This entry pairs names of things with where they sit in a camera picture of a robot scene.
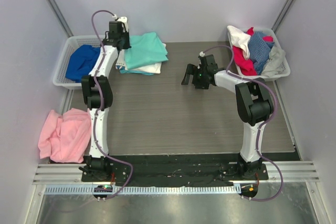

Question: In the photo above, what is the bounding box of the corner metal post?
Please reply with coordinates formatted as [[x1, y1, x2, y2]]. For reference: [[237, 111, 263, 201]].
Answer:
[[46, 0, 73, 37], [271, 0, 313, 32]]

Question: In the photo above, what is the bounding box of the white plastic basket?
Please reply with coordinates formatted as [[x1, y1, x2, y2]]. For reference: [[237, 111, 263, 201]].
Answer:
[[53, 35, 100, 90], [228, 27, 290, 81]]

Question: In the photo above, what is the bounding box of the slotted cable duct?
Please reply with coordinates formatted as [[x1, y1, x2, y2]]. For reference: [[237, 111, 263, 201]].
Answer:
[[45, 184, 241, 196]]

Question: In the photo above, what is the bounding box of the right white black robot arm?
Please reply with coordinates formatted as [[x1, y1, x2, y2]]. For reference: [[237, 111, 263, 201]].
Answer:
[[181, 55, 275, 179]]

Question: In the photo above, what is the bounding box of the red shirt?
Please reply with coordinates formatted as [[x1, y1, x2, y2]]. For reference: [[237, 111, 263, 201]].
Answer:
[[232, 27, 258, 76]]

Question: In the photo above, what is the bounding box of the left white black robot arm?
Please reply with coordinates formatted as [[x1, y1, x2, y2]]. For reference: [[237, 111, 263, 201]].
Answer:
[[80, 17, 130, 182]]

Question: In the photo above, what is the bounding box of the right corner metal post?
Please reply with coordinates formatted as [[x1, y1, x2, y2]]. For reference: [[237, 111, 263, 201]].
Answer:
[[271, 0, 313, 32]]

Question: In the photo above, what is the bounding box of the right white plastic basket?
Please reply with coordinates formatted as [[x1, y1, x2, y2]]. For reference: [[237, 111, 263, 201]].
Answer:
[[228, 27, 290, 81]]

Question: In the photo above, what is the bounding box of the left white plastic basket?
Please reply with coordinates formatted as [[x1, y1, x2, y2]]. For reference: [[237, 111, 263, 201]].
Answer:
[[53, 35, 100, 90]]

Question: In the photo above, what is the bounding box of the blue checkered shirt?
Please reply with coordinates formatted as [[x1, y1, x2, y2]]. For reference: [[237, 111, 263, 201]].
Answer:
[[248, 31, 275, 75]]

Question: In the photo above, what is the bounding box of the grey shirt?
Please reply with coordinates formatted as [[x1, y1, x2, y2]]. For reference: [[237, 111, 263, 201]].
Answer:
[[261, 46, 286, 78]]

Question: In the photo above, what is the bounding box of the aluminium frame rail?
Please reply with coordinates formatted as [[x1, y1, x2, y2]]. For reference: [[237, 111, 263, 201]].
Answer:
[[33, 161, 320, 185]]

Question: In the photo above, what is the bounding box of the pink t shirt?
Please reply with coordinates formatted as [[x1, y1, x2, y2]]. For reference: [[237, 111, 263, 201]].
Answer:
[[38, 108, 91, 163]]

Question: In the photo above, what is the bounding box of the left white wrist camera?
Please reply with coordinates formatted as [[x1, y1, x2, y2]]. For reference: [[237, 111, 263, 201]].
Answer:
[[113, 15, 129, 32]]

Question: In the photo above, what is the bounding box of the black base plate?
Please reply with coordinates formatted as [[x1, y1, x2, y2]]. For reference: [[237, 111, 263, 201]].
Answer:
[[81, 154, 269, 187]]

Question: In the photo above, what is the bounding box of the left corner metal post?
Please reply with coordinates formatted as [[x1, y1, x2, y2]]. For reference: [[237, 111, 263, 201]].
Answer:
[[46, 0, 73, 37]]

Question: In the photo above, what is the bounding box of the white crumpled shirt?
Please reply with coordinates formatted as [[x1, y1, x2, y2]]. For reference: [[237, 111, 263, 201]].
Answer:
[[227, 25, 251, 60]]

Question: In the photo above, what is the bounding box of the folded white t shirt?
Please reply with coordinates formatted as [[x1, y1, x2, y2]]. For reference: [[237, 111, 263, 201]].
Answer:
[[115, 54, 163, 74]]

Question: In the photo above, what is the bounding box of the teal t shirt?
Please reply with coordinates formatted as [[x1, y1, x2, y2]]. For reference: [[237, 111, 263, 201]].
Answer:
[[124, 32, 168, 69]]

